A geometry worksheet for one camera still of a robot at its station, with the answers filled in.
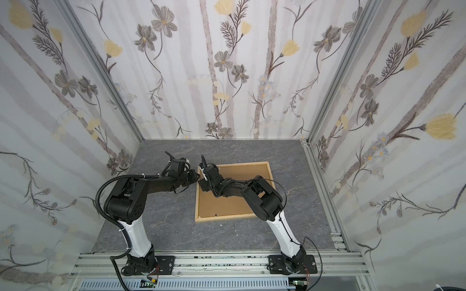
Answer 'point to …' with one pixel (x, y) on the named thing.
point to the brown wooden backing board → (211, 205)
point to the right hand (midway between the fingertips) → (201, 172)
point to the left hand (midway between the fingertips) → (198, 171)
